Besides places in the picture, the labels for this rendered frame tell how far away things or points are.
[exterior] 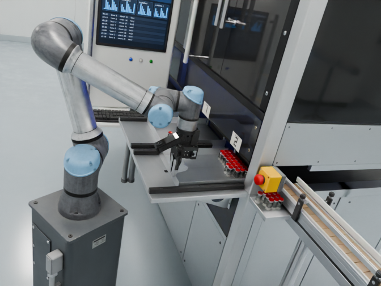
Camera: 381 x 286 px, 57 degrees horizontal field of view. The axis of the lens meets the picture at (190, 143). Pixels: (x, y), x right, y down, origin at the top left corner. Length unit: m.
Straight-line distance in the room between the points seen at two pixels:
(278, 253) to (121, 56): 1.34
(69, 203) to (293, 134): 0.85
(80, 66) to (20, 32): 5.62
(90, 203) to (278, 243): 0.89
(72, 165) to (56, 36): 0.40
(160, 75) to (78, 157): 1.07
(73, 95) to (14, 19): 5.43
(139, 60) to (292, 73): 1.08
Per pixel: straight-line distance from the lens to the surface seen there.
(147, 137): 1.69
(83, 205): 1.28
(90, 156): 1.22
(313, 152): 1.49
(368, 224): 2.07
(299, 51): 1.24
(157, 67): 2.13
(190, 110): 1.22
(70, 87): 1.26
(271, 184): 1.32
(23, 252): 2.34
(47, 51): 1.11
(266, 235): 1.66
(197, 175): 1.46
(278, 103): 1.27
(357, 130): 1.58
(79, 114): 1.29
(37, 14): 6.62
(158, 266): 2.27
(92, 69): 1.09
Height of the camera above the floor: 1.64
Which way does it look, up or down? 26 degrees down
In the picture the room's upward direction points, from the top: 12 degrees clockwise
